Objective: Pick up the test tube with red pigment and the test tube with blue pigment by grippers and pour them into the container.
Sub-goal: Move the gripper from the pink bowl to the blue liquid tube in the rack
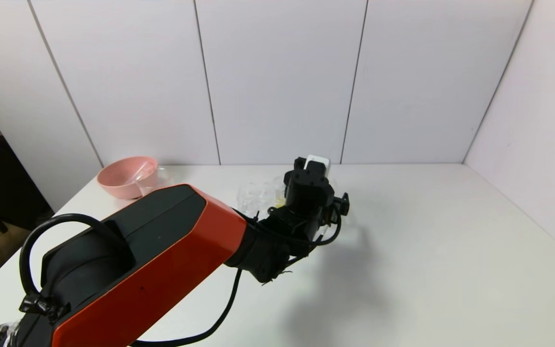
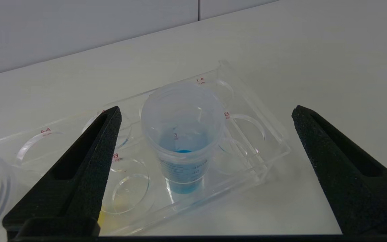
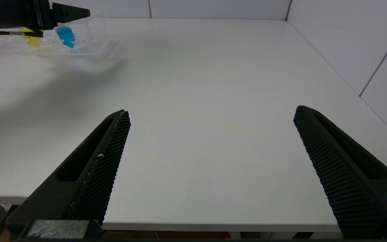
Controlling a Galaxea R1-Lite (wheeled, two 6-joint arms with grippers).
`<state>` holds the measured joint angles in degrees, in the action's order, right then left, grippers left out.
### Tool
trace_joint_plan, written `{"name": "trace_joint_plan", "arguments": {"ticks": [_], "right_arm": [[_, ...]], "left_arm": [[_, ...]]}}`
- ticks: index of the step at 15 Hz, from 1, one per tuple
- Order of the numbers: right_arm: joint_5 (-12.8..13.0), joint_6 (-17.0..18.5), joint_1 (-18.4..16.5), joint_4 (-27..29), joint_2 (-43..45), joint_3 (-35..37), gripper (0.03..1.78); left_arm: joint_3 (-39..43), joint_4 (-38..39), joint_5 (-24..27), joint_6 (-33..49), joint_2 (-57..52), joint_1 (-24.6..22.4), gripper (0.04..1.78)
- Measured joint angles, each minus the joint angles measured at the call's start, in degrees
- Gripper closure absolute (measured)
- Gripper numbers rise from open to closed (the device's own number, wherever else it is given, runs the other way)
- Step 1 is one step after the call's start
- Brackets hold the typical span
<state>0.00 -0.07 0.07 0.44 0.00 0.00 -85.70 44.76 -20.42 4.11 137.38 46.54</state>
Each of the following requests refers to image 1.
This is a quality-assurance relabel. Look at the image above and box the black background furniture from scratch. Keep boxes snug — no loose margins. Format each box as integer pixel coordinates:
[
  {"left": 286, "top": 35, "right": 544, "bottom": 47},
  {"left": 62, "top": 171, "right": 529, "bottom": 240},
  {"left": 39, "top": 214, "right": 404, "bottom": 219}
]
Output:
[{"left": 0, "top": 140, "right": 53, "bottom": 233}]

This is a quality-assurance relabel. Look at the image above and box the clear acrylic test tube rack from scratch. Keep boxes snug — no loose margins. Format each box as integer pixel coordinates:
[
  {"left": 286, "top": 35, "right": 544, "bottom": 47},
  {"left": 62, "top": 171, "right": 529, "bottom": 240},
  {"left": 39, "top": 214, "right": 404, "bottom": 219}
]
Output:
[{"left": 237, "top": 176, "right": 355, "bottom": 229}]

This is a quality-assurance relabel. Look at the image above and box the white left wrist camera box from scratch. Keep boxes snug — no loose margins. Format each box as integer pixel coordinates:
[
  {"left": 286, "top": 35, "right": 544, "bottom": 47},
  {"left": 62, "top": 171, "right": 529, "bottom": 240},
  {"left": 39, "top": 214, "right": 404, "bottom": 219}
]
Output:
[{"left": 304, "top": 154, "right": 331, "bottom": 178}]

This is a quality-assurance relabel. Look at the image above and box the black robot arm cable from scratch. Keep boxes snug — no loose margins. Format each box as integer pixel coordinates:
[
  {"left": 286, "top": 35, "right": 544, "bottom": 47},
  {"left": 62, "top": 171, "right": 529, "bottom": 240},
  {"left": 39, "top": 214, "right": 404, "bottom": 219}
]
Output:
[{"left": 131, "top": 269, "right": 243, "bottom": 347}]

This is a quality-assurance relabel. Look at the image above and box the pink plastic bowl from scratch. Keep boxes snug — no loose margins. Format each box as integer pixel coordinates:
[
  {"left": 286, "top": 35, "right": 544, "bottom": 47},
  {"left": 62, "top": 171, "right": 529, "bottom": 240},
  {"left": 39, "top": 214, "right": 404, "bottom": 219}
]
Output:
[{"left": 97, "top": 156, "right": 159, "bottom": 200}]

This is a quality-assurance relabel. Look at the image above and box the clear glass beaker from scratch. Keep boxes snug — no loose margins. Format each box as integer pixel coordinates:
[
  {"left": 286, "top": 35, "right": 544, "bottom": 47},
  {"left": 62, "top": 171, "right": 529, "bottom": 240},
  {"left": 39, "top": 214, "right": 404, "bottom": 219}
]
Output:
[{"left": 136, "top": 166, "right": 174, "bottom": 196}]

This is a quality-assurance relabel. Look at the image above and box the test tube with red pigment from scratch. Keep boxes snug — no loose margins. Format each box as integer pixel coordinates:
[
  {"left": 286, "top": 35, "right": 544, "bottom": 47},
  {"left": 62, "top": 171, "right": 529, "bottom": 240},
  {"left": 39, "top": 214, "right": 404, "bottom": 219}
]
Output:
[{"left": 131, "top": 163, "right": 156, "bottom": 184}]

